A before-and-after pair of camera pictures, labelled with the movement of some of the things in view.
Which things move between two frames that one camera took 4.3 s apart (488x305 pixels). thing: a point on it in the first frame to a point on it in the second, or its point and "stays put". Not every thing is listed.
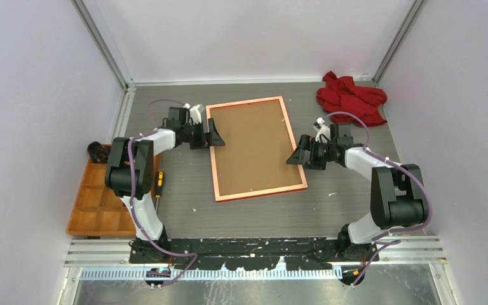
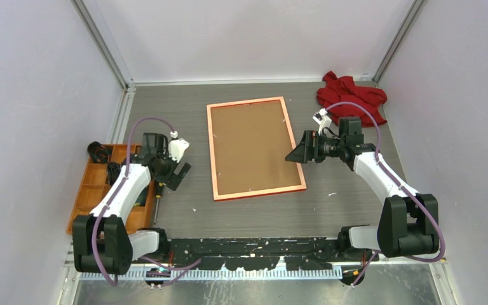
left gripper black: x=201 y=143 to x=175 y=178
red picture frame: x=258 y=143 stays put
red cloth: x=347 y=103 stays put
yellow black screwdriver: x=159 y=186 stays put
